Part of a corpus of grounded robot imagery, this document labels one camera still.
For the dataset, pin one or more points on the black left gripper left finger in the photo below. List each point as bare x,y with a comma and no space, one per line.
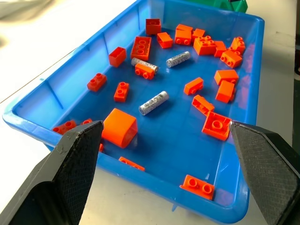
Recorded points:
70,173

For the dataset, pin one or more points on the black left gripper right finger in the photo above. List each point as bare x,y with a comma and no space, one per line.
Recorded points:
264,168

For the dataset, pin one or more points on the green plastic block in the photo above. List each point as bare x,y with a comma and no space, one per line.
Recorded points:
230,4

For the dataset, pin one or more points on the large rounded orange block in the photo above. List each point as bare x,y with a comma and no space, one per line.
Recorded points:
119,129

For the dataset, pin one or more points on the blue plastic bin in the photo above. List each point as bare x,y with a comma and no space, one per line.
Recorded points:
152,112

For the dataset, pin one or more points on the silver cylindrical battery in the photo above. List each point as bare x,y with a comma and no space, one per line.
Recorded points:
179,59
143,63
153,103

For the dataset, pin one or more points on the red 2x4 Lego brick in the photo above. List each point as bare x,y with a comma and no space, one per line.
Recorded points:
140,48

